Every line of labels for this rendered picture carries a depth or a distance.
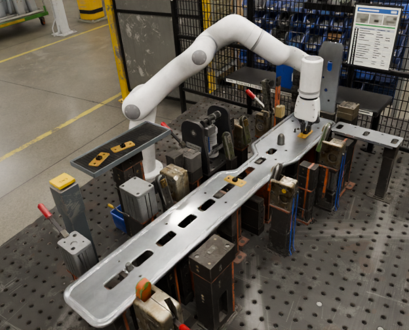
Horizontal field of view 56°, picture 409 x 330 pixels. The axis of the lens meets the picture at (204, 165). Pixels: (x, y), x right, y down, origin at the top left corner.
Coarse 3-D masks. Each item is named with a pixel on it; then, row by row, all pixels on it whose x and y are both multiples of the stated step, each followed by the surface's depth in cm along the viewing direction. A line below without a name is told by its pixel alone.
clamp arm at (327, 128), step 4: (328, 124) 154; (332, 124) 156; (324, 128) 155; (328, 128) 154; (324, 132) 156; (328, 132) 157; (324, 136) 157; (320, 140) 159; (324, 140) 158; (320, 144) 160; (316, 148) 162; (320, 148) 161
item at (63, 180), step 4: (60, 176) 126; (64, 176) 126; (68, 176) 126; (52, 180) 125; (56, 180) 124; (60, 180) 124; (64, 180) 124; (68, 180) 124; (72, 180) 124; (52, 184) 123; (56, 184) 123; (60, 184) 122; (64, 184) 122; (68, 184) 124; (60, 188) 122
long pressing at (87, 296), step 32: (288, 128) 177; (320, 128) 176; (288, 160) 155; (192, 192) 140; (160, 224) 128; (192, 224) 127; (128, 256) 116; (160, 256) 116; (96, 288) 107; (128, 288) 106; (96, 320) 99
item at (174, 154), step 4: (172, 152) 147; (176, 152) 147; (168, 156) 145; (172, 156) 144; (176, 156) 144; (180, 156) 146; (168, 160) 146; (172, 160) 145; (176, 160) 145; (180, 160) 147; (168, 164) 147; (176, 164) 145; (180, 164) 147
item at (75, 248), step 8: (72, 232) 118; (64, 240) 115; (72, 240) 115; (80, 240) 115; (88, 240) 115; (64, 248) 113; (72, 248) 113; (80, 248) 112; (88, 248) 114; (64, 256) 116; (72, 256) 111; (80, 256) 112; (88, 256) 115; (72, 264) 115; (80, 264) 113; (88, 264) 116; (72, 272) 119; (80, 272) 115
